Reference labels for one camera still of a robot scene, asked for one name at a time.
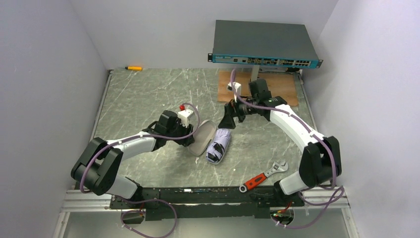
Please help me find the pink umbrella case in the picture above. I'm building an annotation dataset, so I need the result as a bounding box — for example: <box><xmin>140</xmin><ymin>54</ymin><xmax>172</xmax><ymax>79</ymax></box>
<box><xmin>187</xmin><ymin>120</ymin><xmax>217</xmax><ymax>157</ymax></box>

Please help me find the lilac umbrella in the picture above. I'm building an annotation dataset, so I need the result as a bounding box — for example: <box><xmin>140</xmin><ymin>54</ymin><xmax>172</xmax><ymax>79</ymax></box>
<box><xmin>206</xmin><ymin>128</ymin><xmax>231</xmax><ymax>165</ymax></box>

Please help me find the wooden base board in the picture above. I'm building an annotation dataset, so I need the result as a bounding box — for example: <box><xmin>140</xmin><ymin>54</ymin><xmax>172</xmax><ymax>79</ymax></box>
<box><xmin>217</xmin><ymin>70</ymin><xmax>299</xmax><ymax>107</ymax></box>

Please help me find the network switch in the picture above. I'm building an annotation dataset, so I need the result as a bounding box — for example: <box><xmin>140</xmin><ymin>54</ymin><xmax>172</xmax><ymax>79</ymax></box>
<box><xmin>207</xmin><ymin>20</ymin><xmax>323</xmax><ymax>69</ymax></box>

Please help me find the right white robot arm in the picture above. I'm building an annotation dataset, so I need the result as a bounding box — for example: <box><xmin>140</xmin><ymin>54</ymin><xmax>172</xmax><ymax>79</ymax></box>
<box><xmin>219</xmin><ymin>76</ymin><xmax>342</xmax><ymax>195</ymax></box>

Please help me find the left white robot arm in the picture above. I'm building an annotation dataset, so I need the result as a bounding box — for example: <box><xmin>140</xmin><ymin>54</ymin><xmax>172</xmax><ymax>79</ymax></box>
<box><xmin>70</xmin><ymin>109</ymin><xmax>196</xmax><ymax>202</ymax></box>

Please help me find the black yellow tool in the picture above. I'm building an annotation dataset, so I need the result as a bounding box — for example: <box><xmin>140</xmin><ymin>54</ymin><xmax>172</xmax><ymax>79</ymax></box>
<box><xmin>285</xmin><ymin>67</ymin><xmax>300</xmax><ymax>73</ymax></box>

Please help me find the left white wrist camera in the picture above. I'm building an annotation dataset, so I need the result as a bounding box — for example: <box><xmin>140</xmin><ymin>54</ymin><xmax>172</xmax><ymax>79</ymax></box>
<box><xmin>177</xmin><ymin>105</ymin><xmax>194</xmax><ymax>128</ymax></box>

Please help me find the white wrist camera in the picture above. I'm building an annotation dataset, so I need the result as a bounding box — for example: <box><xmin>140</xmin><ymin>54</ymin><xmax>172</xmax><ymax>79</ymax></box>
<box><xmin>177</xmin><ymin>105</ymin><xmax>194</xmax><ymax>128</ymax></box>
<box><xmin>227</xmin><ymin>82</ymin><xmax>242</xmax><ymax>101</ymax></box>

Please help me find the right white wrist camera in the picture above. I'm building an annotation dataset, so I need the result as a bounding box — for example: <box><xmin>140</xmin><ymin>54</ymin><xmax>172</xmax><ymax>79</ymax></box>
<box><xmin>227</xmin><ymin>82</ymin><xmax>242</xmax><ymax>101</ymax></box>

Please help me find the red handled adjustable wrench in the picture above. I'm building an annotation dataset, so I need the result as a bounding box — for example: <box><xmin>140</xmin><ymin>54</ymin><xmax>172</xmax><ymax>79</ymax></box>
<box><xmin>239</xmin><ymin>161</ymin><xmax>289</xmax><ymax>193</ymax></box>

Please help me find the yellow handled screwdriver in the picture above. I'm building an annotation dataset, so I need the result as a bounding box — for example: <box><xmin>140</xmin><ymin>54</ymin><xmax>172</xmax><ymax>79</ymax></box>
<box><xmin>124</xmin><ymin>66</ymin><xmax>143</xmax><ymax>71</ymax></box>

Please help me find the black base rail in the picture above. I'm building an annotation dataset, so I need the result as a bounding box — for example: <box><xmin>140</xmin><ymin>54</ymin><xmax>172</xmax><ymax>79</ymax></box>
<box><xmin>110</xmin><ymin>185</ymin><xmax>304</xmax><ymax>221</ymax></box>

